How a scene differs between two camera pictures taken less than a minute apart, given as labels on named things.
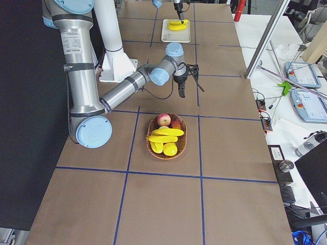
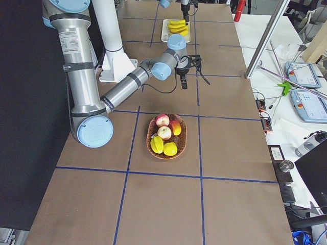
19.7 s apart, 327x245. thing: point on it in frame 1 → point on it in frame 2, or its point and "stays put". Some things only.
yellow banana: x=177 y=27 stays put
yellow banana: x=178 y=22 stays put
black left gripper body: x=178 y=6 → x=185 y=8
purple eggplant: x=174 y=124 stays put
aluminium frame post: x=266 y=39 stays put
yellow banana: x=168 y=131 → x=173 y=29
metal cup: x=286 y=165 stays put
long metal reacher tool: x=284 y=76 stays put
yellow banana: x=162 y=139 → x=183 y=30
